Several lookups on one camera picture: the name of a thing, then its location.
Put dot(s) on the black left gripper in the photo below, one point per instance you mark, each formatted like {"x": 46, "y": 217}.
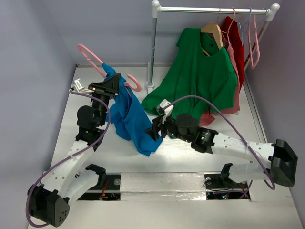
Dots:
{"x": 109, "y": 88}

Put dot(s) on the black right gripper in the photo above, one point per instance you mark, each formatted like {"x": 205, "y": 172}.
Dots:
{"x": 161, "y": 126}

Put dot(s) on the blue t-shirt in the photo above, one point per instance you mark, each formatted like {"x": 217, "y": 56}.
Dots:
{"x": 130, "y": 121}

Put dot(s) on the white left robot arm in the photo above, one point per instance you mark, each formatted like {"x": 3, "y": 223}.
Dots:
{"x": 51, "y": 196}

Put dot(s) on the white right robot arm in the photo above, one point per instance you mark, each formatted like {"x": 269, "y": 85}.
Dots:
{"x": 265, "y": 161}

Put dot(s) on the pink t-shirt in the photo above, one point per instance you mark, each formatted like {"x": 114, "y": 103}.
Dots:
{"x": 218, "y": 79}

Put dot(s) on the green t-shirt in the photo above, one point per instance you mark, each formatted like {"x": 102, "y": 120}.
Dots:
{"x": 181, "y": 79}

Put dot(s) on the wooden hanger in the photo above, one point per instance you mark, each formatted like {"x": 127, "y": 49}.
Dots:
{"x": 216, "y": 32}

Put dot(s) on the red t-shirt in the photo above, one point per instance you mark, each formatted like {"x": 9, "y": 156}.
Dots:
{"x": 237, "y": 45}

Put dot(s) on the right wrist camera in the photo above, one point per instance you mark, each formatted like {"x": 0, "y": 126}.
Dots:
{"x": 165, "y": 109}

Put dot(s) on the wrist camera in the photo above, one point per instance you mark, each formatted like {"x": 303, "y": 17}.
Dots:
{"x": 165, "y": 109}
{"x": 79, "y": 87}

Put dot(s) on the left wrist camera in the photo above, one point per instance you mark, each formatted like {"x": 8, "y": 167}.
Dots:
{"x": 79, "y": 87}

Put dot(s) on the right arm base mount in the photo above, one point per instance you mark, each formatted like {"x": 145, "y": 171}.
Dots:
{"x": 220, "y": 187}

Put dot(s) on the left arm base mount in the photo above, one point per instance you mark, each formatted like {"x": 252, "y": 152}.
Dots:
{"x": 107, "y": 187}

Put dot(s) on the blue wire hanger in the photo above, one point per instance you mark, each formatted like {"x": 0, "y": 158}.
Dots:
{"x": 242, "y": 28}

